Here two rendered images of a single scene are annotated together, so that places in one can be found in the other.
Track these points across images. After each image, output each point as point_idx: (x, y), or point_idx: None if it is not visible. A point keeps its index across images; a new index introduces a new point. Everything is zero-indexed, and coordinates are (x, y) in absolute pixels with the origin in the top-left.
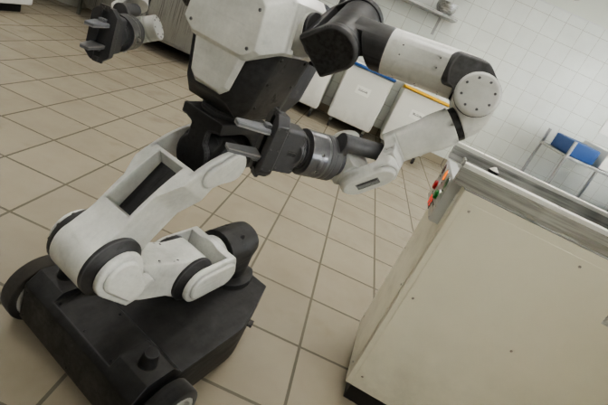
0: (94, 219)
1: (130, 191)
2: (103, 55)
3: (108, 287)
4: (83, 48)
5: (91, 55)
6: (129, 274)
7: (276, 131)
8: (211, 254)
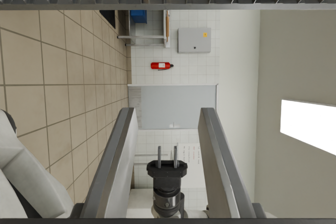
0: (0, 130)
1: (16, 183)
2: (153, 168)
3: None
4: (158, 147)
5: (150, 163)
6: None
7: (300, 219)
8: None
